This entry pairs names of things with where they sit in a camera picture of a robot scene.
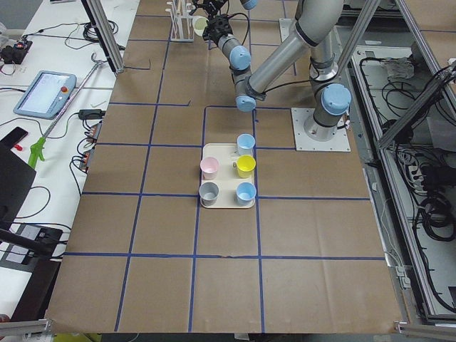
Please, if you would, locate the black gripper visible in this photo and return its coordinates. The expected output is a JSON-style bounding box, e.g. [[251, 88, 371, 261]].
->
[[202, 14, 233, 40], [194, 0, 227, 15]]

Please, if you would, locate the light blue cup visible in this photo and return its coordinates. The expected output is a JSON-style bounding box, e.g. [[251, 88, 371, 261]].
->
[[236, 182, 257, 206], [237, 133, 256, 156]]

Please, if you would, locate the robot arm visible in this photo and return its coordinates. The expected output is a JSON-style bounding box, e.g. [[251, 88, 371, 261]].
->
[[193, 1, 343, 112], [190, 0, 257, 16]]

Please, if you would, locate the pink cup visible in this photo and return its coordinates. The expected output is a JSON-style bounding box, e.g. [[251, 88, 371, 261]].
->
[[199, 157, 219, 180]]

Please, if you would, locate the yellow cup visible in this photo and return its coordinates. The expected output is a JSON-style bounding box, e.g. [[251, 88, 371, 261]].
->
[[236, 155, 257, 178]]

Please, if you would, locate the grey cup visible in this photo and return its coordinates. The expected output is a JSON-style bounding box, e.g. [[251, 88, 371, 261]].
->
[[199, 182, 219, 207]]

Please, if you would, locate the light blue cup front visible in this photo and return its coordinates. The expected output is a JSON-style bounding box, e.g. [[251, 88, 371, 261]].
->
[[236, 182, 257, 206]]

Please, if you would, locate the cream bunny tray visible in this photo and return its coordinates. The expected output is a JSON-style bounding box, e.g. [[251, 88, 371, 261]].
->
[[200, 143, 256, 209]]

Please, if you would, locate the black power adapter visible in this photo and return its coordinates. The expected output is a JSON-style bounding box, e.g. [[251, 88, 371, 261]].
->
[[78, 109, 105, 120]]

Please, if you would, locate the blue teach pendant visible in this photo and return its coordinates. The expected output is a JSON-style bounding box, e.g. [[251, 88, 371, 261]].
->
[[13, 71, 77, 119]]

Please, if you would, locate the metal reacher grabber tool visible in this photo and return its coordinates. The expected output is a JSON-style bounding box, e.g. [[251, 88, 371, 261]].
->
[[28, 53, 105, 169]]

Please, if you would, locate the black smartphone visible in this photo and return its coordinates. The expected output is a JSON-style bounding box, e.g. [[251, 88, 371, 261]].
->
[[1, 127, 28, 149]]

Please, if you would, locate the white wire cup rack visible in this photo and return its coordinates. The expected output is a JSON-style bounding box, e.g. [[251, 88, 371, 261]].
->
[[165, 0, 195, 42]]

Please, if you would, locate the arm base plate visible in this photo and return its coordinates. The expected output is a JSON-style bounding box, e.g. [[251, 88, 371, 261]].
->
[[291, 108, 351, 152], [279, 19, 304, 46]]

